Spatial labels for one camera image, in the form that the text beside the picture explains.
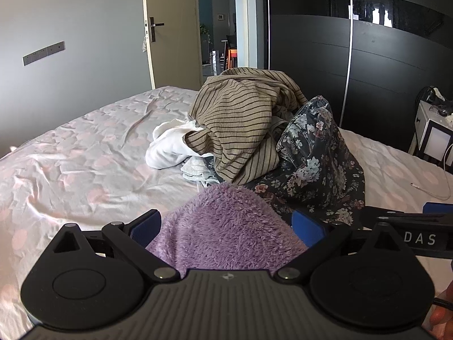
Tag black wardrobe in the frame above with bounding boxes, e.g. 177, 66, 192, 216
264, 0, 453, 156

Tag white cable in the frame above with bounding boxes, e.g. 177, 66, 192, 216
411, 138, 453, 201

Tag tangle of cables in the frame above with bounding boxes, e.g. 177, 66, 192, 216
416, 86, 453, 118

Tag cream door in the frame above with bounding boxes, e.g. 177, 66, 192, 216
142, 0, 205, 91

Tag metal door handle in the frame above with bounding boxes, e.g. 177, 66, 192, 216
149, 16, 165, 42

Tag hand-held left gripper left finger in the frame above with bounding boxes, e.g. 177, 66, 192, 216
46, 210, 181, 284

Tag white nightstand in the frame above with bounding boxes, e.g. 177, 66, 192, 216
409, 100, 453, 164

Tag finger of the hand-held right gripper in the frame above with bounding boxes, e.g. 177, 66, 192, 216
361, 202, 453, 222

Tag person's right hand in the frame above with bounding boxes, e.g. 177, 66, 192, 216
429, 283, 453, 327

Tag light blue cloth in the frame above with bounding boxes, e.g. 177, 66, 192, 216
180, 156, 223, 189

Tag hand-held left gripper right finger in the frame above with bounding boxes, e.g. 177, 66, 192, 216
276, 210, 418, 284

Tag grey wall switch panel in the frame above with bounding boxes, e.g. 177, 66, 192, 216
22, 41, 66, 67

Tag purple fuzzy garment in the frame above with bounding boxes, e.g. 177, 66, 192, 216
146, 181, 308, 280

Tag potted plant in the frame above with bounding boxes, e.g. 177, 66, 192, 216
199, 24, 213, 47

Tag beige striped garment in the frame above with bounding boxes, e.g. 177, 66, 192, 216
182, 67, 308, 185

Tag white garment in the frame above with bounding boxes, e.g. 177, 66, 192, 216
145, 118, 213, 170

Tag dark floral pants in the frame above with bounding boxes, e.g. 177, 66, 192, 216
248, 95, 367, 228

